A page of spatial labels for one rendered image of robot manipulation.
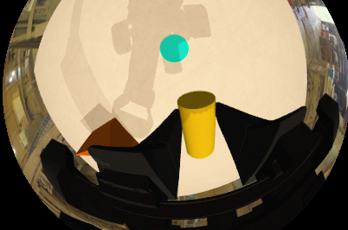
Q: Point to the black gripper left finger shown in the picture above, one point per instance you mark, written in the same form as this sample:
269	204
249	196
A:
158	156

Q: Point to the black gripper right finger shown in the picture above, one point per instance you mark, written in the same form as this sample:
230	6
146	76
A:
250	139

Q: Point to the cyan circle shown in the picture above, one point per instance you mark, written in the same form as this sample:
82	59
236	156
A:
174	48

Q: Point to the yellow cylinder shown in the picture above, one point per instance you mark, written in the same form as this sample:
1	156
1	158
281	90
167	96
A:
197	112

